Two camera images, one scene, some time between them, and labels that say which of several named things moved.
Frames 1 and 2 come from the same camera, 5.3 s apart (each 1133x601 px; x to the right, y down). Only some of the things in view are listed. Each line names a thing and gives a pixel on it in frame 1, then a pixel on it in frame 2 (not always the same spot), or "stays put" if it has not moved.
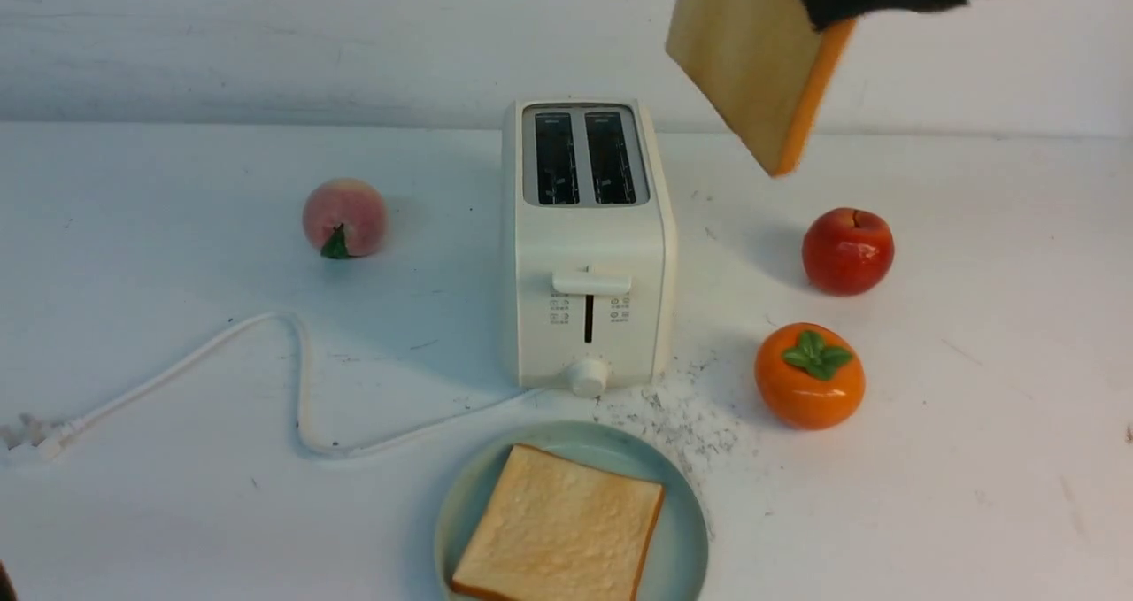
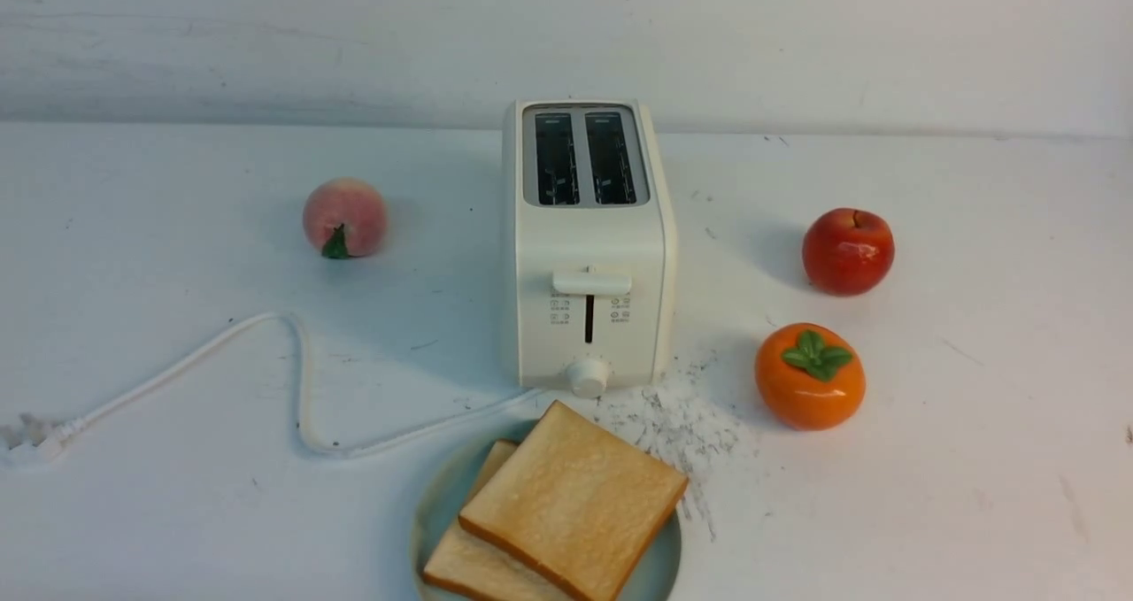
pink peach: (344, 218) stays put
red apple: (848, 251) stays put
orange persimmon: (809, 376) stays put
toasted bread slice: (743, 34) → (574, 504)
